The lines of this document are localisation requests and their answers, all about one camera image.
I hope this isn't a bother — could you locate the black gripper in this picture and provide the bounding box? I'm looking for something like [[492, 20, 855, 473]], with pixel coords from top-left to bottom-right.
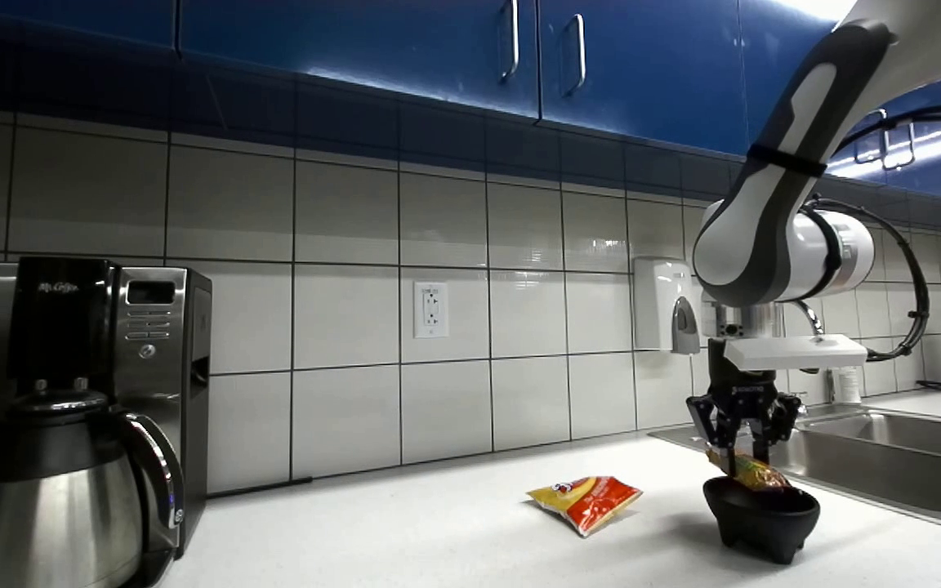
[[684, 336, 807, 452]]

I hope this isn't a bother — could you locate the white wall soap dispenser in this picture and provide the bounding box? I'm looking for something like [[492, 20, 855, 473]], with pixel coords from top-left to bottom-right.
[[631, 256, 709, 359]]

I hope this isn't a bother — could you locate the black stone bowl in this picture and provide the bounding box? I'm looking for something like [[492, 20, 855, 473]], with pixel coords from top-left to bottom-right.
[[698, 473, 825, 569]]

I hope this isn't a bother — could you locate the red orange chips bag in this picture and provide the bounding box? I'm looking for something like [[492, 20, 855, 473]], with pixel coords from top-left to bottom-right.
[[522, 470, 646, 542]]

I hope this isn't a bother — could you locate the black arm strap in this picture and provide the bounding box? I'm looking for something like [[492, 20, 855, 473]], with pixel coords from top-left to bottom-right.
[[745, 139, 831, 181]]

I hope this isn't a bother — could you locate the stainless steel coffee carafe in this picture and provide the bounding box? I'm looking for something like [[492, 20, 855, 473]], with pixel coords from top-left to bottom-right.
[[0, 390, 187, 588]]

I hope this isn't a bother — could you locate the stainless steel double sink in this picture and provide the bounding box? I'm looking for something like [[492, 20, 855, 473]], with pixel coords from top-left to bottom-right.
[[782, 404, 941, 537]]

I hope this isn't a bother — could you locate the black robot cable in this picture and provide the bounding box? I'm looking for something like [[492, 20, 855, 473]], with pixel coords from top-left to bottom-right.
[[807, 97, 941, 367]]

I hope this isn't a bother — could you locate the chrome sink faucet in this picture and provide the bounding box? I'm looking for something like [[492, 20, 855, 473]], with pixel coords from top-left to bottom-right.
[[798, 295, 874, 414]]

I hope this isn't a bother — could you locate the metal cabinet handle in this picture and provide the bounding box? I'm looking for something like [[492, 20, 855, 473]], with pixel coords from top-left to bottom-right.
[[497, 0, 527, 86], [563, 11, 595, 97], [874, 104, 895, 172]]

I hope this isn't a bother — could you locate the white wall outlet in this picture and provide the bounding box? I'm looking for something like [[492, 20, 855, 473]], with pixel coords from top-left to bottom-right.
[[411, 276, 453, 343]]

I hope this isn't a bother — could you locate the black silver coffee maker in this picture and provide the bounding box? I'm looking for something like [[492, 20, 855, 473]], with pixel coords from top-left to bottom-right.
[[0, 256, 215, 588]]

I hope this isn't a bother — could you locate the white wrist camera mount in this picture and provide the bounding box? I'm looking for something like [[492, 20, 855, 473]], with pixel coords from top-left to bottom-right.
[[724, 333, 874, 371]]

